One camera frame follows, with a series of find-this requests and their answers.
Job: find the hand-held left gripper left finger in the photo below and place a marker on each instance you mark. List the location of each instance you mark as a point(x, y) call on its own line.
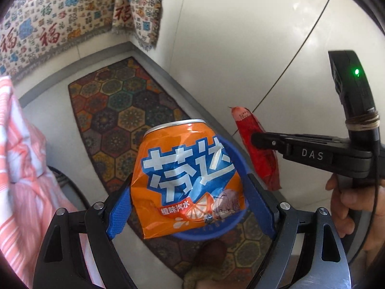
point(118, 209)

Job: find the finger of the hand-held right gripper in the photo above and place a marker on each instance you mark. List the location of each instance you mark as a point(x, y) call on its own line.
point(267, 141)

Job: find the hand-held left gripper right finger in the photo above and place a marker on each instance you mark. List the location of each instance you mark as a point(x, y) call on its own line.
point(260, 207)

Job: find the red snack wrapper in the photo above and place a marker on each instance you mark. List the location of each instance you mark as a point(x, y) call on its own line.
point(266, 168)

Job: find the blue plastic waste bin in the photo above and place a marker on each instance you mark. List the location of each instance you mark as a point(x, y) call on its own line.
point(216, 230)

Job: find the crushed orange soda can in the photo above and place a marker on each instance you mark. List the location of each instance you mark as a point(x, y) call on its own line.
point(180, 171)

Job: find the person's right hand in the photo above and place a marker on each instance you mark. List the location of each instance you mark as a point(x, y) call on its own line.
point(346, 207)

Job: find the brown plush slipper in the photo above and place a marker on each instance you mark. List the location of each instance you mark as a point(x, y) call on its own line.
point(207, 253)

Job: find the hexagon patterned rug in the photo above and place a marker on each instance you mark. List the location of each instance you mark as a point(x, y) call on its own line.
point(120, 120)

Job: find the pink striped cloth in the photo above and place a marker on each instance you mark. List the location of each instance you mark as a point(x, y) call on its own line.
point(24, 171)

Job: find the printed blanket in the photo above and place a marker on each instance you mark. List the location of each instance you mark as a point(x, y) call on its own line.
point(60, 21)

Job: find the black metal frame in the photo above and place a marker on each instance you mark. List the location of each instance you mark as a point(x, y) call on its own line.
point(64, 180)

